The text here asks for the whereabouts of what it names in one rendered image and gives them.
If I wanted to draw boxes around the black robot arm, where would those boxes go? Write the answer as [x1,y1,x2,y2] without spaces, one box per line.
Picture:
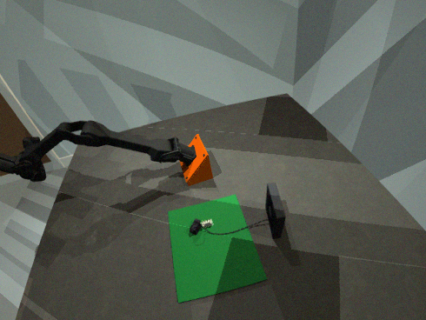
[0,120,196,181]

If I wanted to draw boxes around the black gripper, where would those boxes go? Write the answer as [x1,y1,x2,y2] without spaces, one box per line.
[22,137,46,182]

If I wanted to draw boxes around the green circuit board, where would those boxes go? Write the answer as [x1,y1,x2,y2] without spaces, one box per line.
[168,195,267,303]

